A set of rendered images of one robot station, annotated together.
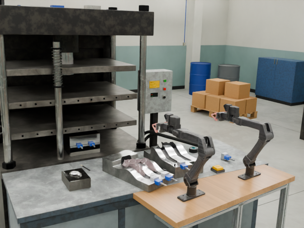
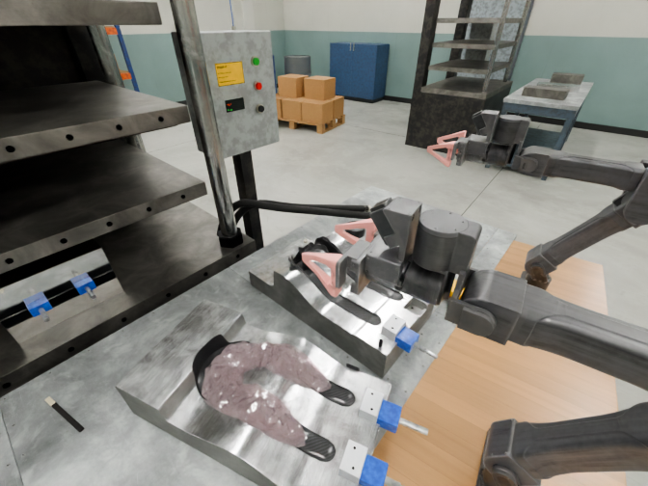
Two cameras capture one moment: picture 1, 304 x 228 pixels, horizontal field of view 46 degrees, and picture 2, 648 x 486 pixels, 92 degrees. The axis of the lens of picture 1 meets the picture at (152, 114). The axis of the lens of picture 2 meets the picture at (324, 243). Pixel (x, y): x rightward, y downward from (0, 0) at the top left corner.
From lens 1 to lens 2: 2.15 m
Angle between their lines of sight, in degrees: 28
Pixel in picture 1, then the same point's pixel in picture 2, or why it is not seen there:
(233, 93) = (316, 93)
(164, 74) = (251, 40)
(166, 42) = (207, 26)
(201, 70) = not seen: hidden behind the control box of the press
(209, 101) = (287, 107)
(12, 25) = not seen: outside the picture
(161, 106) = (256, 134)
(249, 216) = not seen: hidden behind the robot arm
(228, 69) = (297, 62)
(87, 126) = (40, 242)
